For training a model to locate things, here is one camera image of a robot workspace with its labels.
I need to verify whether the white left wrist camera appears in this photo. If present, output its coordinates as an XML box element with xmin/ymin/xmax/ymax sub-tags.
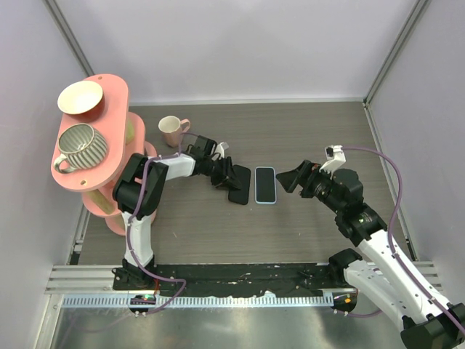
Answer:
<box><xmin>214</xmin><ymin>142</ymin><xmax>229</xmax><ymax>159</ymax></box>

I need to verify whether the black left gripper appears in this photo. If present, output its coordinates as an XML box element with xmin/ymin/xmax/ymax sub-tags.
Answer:
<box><xmin>203</xmin><ymin>156</ymin><xmax>242</xmax><ymax>191</ymax></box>

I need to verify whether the pink tiered shelf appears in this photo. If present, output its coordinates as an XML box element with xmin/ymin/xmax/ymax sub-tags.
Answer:
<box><xmin>51</xmin><ymin>74</ymin><xmax>157</xmax><ymax>236</ymax></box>

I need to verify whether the black phone case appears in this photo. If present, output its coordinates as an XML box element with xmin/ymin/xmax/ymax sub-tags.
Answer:
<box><xmin>228</xmin><ymin>164</ymin><xmax>251</xmax><ymax>205</ymax></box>

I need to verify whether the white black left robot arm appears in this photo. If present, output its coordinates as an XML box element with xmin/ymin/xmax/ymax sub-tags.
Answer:
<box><xmin>113</xmin><ymin>135</ymin><xmax>243</xmax><ymax>290</ymax></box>

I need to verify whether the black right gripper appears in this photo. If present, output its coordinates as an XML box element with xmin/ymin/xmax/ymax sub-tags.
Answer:
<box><xmin>277</xmin><ymin>159</ymin><xmax>344</xmax><ymax>214</ymax></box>

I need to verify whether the blue smartphone black screen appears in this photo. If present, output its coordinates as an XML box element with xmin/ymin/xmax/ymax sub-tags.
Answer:
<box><xmin>255</xmin><ymin>167</ymin><xmax>276</xmax><ymax>203</ymax></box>

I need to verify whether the grey striped mug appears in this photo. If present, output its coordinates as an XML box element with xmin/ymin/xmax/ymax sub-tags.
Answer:
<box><xmin>53</xmin><ymin>123</ymin><xmax>108</xmax><ymax>174</ymax></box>

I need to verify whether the pink mug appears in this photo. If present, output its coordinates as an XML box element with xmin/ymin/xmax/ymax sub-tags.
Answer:
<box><xmin>158</xmin><ymin>116</ymin><xmax>190</xmax><ymax>148</ymax></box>

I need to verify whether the white bowl red outside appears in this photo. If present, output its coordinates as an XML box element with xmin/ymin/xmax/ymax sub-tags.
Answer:
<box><xmin>57</xmin><ymin>80</ymin><xmax>105</xmax><ymax>122</ymax></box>

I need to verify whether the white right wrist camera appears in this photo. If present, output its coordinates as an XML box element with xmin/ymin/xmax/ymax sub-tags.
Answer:
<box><xmin>320</xmin><ymin>145</ymin><xmax>346</xmax><ymax>175</ymax></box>

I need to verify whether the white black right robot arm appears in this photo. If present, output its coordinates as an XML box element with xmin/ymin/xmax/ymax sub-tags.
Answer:
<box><xmin>276</xmin><ymin>160</ymin><xmax>464</xmax><ymax>348</ymax></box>

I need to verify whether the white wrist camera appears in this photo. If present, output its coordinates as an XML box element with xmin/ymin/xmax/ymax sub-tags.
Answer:
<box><xmin>214</xmin><ymin>142</ymin><xmax>229</xmax><ymax>159</ymax></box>
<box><xmin>320</xmin><ymin>145</ymin><xmax>346</xmax><ymax>175</ymax></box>

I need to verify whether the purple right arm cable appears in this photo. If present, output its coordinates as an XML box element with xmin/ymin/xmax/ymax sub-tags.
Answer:
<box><xmin>339</xmin><ymin>145</ymin><xmax>461</xmax><ymax>328</ymax></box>

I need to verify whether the aluminium frame rail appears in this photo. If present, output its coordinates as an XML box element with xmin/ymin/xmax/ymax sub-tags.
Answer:
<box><xmin>45</xmin><ymin>261</ymin><xmax>442</xmax><ymax>308</ymax></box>

